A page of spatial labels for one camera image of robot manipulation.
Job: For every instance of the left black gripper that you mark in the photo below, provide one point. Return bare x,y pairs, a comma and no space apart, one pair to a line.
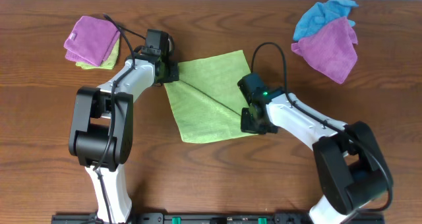
171,74

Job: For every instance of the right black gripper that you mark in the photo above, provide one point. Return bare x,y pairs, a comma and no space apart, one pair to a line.
246,127

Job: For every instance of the green microfiber cloth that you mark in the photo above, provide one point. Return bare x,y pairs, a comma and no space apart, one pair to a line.
206,102

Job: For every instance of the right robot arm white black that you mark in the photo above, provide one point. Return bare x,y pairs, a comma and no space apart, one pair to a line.
351,167

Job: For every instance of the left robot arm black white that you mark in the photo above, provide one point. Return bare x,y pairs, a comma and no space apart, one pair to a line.
101,135

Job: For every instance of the folded green cloth under purple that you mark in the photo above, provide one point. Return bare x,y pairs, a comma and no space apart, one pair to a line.
108,64

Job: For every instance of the crumpled purple cloth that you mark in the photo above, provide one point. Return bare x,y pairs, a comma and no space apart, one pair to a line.
331,51

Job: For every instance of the crumpled blue cloth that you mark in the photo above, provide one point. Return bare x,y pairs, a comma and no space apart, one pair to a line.
320,14

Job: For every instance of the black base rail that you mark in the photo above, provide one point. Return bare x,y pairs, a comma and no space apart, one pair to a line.
159,218

